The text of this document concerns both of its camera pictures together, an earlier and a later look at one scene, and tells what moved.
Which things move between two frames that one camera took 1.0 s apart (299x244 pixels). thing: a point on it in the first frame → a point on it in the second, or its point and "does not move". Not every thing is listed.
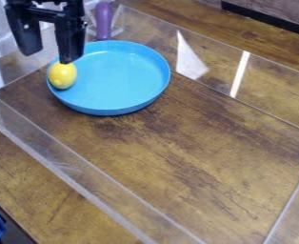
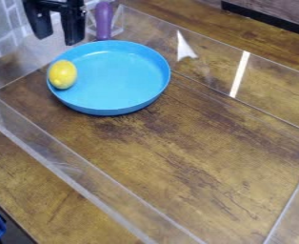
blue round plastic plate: [121, 76] does not move
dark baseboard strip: [264, 17] does not move
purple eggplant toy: [103, 15] does not move
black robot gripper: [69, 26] → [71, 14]
